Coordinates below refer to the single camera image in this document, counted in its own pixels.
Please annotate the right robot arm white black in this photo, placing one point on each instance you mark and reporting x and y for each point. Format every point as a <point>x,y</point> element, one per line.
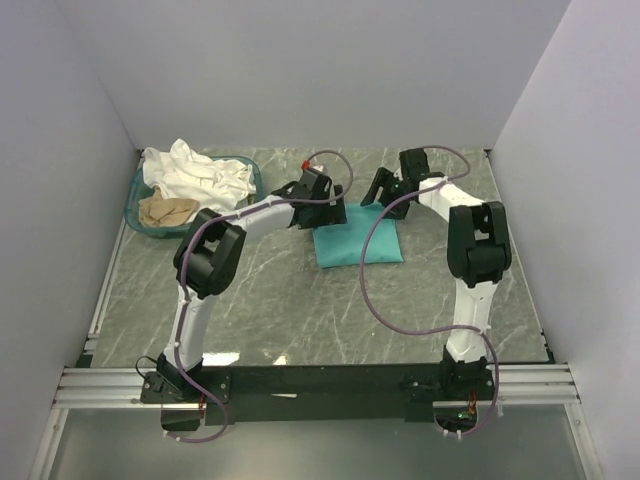
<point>478,248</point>

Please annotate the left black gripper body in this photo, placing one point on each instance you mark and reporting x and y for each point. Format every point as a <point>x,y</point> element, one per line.
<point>325,195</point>

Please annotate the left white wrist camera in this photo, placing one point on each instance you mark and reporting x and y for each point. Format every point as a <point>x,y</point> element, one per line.
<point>313,165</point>

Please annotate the aluminium frame rail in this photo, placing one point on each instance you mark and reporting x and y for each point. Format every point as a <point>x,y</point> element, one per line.
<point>86,388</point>

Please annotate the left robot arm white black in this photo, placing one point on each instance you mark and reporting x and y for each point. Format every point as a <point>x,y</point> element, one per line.
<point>207,260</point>

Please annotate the teal t shirt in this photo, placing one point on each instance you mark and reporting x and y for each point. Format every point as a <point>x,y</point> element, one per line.
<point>341,244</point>

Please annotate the teal plastic basket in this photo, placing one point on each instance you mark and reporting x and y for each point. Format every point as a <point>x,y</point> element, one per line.
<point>139,190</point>

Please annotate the beige t shirt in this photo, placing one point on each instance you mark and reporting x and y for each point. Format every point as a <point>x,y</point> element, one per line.
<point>157,212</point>

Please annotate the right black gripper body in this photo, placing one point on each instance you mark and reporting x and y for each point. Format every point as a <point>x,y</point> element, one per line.
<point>400,211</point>

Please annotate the white t shirt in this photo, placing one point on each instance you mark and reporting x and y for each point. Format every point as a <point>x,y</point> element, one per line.
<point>181,172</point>

